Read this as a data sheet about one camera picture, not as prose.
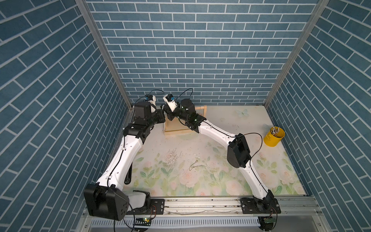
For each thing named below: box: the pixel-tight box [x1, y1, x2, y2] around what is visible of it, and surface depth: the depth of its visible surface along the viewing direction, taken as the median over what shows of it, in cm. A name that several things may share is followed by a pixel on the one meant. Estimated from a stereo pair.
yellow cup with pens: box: [263, 126, 286, 148], surface depth 93 cm
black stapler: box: [124, 161, 133, 185], surface depth 84 cm
